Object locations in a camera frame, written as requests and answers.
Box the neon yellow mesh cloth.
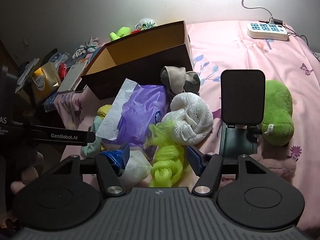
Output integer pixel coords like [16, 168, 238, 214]
[149, 120, 187, 188]

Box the yellow sponge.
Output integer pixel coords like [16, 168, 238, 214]
[97, 104, 113, 118]

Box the pink printed bed sheet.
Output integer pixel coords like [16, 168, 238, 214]
[54, 20, 320, 233]

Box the white power cable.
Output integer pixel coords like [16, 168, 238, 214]
[241, 0, 274, 24]

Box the panda plush toy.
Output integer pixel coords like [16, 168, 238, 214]
[135, 18, 157, 30]

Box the blue striped cloth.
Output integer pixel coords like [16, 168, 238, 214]
[49, 52, 69, 65]

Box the white terry towel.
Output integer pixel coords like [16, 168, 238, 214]
[162, 92, 214, 145]

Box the dark wooden cabinet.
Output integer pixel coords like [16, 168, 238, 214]
[0, 39, 16, 67]

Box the white soft pad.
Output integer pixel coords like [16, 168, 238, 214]
[120, 150, 153, 184]

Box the grey flat box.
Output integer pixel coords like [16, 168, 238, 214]
[57, 61, 88, 94]

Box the black power adapter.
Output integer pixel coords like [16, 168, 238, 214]
[259, 17, 284, 27]

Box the blue glasses case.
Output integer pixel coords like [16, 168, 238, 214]
[89, 45, 104, 63]

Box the blue patterned cloth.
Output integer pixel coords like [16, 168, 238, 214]
[44, 92, 60, 113]

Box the pink plush toy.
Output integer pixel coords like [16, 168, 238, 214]
[222, 154, 298, 188]

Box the white power strip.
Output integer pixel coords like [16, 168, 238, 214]
[247, 22, 289, 41]

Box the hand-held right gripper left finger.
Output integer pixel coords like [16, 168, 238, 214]
[40, 144, 131, 197]

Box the red packet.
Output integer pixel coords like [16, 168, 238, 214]
[58, 62, 68, 80]

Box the brown cardboard box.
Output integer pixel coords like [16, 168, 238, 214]
[80, 21, 194, 100]

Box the mint green cloth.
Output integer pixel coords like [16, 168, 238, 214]
[80, 116, 104, 158]

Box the stack of papers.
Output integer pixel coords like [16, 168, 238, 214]
[16, 58, 40, 88]

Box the lime green plush toy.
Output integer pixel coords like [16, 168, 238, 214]
[109, 26, 132, 42]

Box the purple tissue pack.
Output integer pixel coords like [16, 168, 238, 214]
[102, 84, 172, 155]

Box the gold gift bag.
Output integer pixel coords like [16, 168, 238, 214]
[30, 62, 62, 105]

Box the person's left hand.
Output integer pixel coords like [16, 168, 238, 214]
[11, 152, 44, 195]

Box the dark green object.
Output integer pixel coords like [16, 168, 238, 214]
[41, 48, 58, 65]

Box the black smartphone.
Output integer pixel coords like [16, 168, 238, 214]
[220, 69, 266, 128]

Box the grey beige cloth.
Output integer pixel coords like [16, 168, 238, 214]
[160, 65, 202, 96]

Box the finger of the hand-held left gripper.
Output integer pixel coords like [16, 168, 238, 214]
[14, 122, 97, 147]

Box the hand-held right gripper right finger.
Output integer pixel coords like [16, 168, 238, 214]
[186, 145, 275, 195]

